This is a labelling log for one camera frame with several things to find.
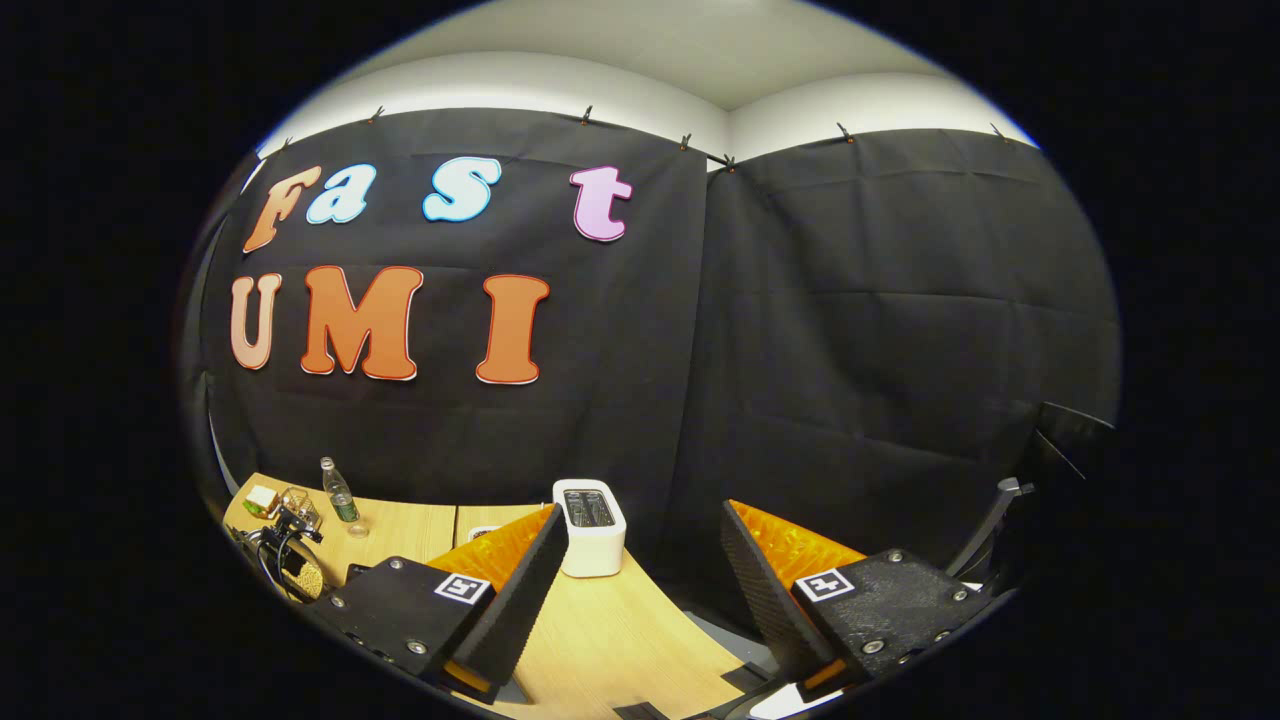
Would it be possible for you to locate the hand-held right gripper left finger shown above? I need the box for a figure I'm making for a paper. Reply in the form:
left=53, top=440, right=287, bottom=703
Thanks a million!
left=305, top=503, right=571, bottom=701

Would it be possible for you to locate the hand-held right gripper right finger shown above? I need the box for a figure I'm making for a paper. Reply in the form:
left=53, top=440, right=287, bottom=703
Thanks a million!
left=720, top=498, right=1001, bottom=696

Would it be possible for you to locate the clear plastic water bottle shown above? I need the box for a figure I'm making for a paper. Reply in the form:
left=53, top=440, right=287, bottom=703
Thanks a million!
left=320, top=456, right=369, bottom=539

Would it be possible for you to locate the white toaster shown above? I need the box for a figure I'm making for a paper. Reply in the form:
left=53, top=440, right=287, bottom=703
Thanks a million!
left=552, top=478, right=628, bottom=579

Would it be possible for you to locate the black chair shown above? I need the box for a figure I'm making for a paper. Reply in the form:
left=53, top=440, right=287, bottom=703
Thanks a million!
left=945, top=400, right=1116, bottom=591

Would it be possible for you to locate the black backdrop cloth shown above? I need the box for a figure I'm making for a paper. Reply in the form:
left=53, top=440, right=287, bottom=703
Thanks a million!
left=185, top=105, right=1121, bottom=641

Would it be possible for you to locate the row of black cloth clips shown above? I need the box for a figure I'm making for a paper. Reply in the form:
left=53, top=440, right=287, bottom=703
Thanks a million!
left=280, top=103, right=1006, bottom=173

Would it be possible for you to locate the metal wire basket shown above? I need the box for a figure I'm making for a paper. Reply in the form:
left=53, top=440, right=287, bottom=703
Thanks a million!
left=278, top=487, right=321, bottom=531

